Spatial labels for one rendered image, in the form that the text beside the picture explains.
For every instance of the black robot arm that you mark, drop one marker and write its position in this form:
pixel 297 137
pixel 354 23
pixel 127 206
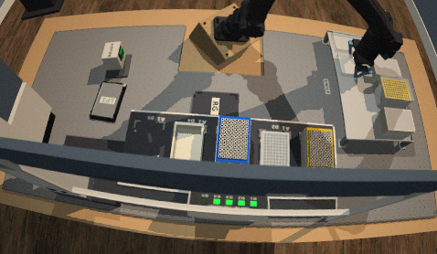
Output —
pixel 379 21

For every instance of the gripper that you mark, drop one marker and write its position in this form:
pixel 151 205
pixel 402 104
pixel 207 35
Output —
pixel 359 55

